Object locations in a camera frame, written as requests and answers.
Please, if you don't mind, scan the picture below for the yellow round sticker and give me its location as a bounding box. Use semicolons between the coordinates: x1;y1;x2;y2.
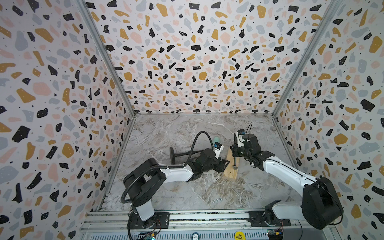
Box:
234;231;246;240

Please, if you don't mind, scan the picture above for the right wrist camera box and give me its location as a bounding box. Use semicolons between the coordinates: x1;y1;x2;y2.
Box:
235;129;246;147

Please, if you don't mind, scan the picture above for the wooden plank block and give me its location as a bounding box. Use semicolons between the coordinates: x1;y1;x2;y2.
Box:
223;149;241;181

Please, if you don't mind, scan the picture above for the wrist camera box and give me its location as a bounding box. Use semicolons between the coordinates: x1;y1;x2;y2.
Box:
235;129;246;147
214;142;224;159

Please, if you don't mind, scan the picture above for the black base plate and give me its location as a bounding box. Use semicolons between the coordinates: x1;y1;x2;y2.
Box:
127;212;170;230
248;210;291;227

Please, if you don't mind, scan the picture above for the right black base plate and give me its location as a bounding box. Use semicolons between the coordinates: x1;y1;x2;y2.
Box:
248;210;291;227

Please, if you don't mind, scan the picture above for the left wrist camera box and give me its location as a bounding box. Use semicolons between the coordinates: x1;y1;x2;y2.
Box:
214;142;224;159

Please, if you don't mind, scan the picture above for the black corrugated cable conduit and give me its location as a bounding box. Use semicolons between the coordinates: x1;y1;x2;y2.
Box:
120;130;214;205

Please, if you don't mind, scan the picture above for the black disc stand rod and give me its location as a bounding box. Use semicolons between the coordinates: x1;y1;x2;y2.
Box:
169;147;203;165

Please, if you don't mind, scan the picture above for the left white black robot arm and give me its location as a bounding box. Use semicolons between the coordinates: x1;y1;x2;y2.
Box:
121;149;230;222

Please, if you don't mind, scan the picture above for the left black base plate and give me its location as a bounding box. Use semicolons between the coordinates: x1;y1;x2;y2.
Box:
127;212;170;230

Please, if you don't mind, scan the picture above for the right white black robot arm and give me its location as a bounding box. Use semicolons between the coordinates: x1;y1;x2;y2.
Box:
230;130;344;230

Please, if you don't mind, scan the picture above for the aluminium rail frame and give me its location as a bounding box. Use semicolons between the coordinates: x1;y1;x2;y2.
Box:
79;209;341;240

